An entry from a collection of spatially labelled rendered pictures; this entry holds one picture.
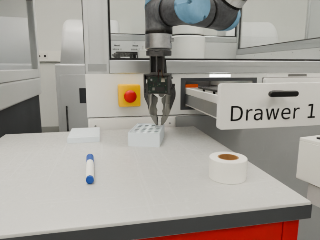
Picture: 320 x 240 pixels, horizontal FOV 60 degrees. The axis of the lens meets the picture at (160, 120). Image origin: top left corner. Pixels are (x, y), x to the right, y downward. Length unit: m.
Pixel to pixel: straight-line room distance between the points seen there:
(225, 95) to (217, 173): 0.22
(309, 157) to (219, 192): 0.18
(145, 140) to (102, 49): 0.37
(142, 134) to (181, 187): 0.27
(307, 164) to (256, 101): 0.22
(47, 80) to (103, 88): 3.45
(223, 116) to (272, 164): 0.57
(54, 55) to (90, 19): 3.36
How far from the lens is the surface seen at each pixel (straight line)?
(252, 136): 1.13
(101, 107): 0.96
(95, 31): 0.95
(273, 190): 0.52
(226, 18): 0.79
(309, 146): 0.56
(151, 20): 0.77
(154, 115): 0.82
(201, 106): 0.83
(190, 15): 0.68
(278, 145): 1.20
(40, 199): 0.49
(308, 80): 1.20
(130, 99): 0.88
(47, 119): 4.46
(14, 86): 1.39
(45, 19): 4.42
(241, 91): 0.69
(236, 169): 0.52
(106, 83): 0.95
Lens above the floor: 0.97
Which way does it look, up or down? 11 degrees down
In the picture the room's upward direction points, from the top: straight up
